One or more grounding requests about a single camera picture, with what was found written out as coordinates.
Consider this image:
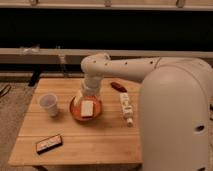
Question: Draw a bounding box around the black table leg post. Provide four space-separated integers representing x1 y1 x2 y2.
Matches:
28 66 43 87

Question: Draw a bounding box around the grey metal rail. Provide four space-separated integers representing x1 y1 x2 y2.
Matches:
0 47 213 64

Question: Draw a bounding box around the dark red pepper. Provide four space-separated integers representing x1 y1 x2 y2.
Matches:
110 82 127 92

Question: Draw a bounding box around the white plastic bottle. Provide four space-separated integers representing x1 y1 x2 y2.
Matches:
120 93 133 127

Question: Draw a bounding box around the black rectangular snack box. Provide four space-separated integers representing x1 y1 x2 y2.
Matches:
36 134 63 154

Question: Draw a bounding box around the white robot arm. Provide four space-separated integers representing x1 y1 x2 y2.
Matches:
81 53 213 171

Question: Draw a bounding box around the orange round plate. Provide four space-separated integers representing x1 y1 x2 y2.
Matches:
69 96 102 122

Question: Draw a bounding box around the white sponge block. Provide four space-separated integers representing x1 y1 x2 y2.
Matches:
81 100 93 117

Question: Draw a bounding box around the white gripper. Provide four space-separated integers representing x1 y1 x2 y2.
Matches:
74 75 102 110

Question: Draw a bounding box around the black cable on floor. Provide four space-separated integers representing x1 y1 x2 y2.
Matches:
0 83 12 98

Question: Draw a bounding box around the wooden table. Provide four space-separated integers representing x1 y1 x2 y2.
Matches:
9 78 141 166

